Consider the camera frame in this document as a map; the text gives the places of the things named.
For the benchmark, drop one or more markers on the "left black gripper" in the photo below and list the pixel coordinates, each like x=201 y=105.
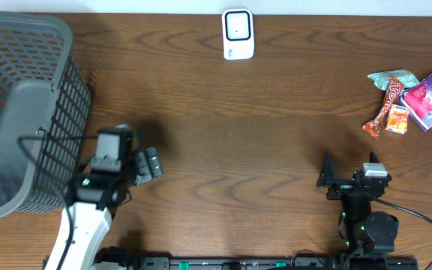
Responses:
x=141 y=165

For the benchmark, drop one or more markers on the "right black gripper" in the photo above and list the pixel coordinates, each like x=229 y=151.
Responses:
x=327 y=178

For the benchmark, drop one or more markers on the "orange tissue pack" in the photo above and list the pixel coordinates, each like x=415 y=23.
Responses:
x=397 y=120

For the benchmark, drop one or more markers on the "red brown snack bar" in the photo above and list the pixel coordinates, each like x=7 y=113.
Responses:
x=393 y=91

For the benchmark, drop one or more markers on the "teal wet wipes pack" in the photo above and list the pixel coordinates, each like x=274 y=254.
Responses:
x=381 y=79

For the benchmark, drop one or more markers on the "purple sanitary pad pack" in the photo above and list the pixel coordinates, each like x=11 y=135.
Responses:
x=418 y=100

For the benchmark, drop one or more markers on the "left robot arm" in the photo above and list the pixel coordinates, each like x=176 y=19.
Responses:
x=100 y=185

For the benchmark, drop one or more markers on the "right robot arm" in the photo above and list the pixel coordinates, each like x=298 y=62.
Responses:
x=369 y=235

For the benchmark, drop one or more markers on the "white barcode scanner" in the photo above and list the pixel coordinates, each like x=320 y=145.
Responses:
x=238 y=34

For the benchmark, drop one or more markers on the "grey plastic mesh basket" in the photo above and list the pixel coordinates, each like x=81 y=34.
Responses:
x=45 y=107

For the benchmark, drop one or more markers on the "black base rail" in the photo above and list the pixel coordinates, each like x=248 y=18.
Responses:
x=238 y=264

